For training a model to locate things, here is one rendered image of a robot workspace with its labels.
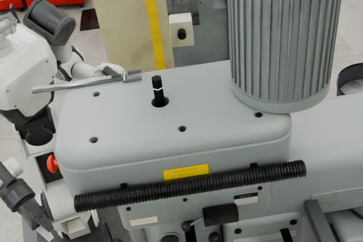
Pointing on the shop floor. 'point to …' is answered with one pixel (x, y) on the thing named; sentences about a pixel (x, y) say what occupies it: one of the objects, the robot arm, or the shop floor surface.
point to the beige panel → (133, 18)
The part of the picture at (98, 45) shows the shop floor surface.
